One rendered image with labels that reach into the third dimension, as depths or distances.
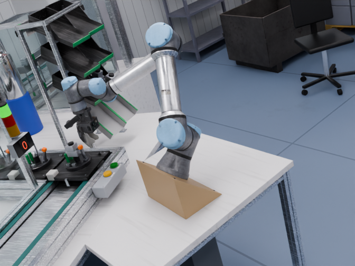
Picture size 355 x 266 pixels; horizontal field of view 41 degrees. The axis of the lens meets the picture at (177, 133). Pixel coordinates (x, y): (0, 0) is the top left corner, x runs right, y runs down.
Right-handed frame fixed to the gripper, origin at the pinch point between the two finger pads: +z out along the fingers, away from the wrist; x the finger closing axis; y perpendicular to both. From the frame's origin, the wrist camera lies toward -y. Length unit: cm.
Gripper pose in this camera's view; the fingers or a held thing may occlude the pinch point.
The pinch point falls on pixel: (90, 145)
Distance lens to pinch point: 233.8
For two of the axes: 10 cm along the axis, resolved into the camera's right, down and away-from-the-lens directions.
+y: 9.1, -0.5, -4.2
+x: 3.4, -5.1, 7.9
